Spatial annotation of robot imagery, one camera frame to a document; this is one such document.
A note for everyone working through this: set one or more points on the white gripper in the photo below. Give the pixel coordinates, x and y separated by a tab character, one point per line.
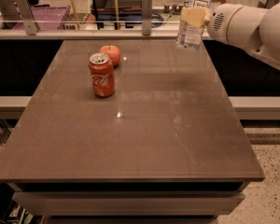
216	22

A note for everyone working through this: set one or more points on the clear plastic water bottle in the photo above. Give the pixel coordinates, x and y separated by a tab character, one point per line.
189	37

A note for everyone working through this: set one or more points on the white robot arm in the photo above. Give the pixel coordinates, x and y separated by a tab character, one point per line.
253	29

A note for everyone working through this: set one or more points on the red apple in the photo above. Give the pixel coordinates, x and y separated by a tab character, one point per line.
113	52

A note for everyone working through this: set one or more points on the red Coca-Cola can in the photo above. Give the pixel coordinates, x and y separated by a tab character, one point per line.
102	74

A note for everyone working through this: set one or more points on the glass railing panel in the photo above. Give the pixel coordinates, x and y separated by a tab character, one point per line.
84	6

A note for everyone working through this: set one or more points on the purple plastic crate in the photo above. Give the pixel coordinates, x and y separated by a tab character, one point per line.
50	18

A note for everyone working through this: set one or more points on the grey table drawer front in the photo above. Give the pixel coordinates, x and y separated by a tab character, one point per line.
128	204

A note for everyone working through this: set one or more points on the middle metal railing post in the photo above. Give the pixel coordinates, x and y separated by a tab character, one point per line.
146	17

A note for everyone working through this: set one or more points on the left metal railing post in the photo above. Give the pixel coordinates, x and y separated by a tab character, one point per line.
27	17

